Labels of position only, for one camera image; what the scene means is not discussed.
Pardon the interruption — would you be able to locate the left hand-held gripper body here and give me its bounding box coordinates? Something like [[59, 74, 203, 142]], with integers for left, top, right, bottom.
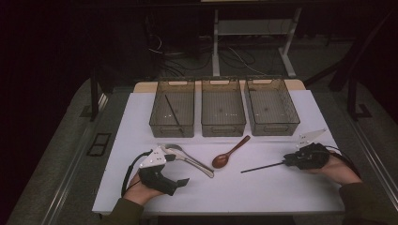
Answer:
[[137, 146, 179, 197]]

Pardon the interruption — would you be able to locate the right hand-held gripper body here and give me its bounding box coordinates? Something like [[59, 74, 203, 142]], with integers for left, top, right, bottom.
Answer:
[[293, 127, 331, 171]]

